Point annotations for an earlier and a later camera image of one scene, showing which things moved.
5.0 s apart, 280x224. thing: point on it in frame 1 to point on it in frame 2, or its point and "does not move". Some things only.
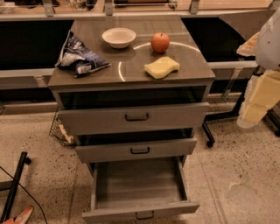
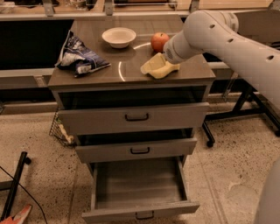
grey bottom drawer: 137,188 does not move
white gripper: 269,46 to 170,51
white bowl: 119,38 does not move
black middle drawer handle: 140,152 does not move
